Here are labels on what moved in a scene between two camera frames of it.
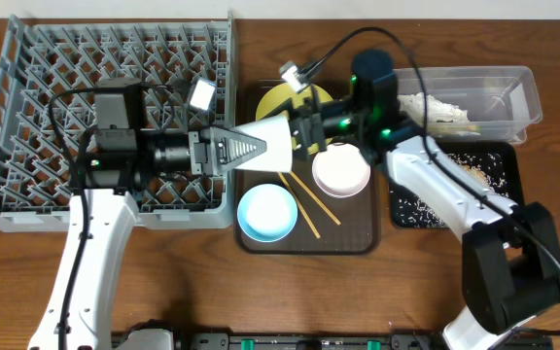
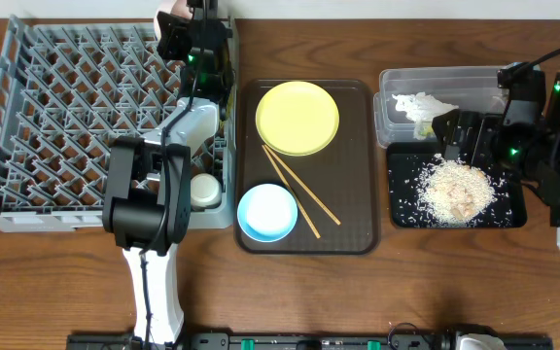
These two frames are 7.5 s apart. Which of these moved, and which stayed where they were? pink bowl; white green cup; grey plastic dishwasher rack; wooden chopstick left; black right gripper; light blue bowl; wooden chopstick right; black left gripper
Moved: black left gripper; pink bowl; white green cup; black right gripper
Stayed: wooden chopstick left; wooden chopstick right; light blue bowl; grey plastic dishwasher rack
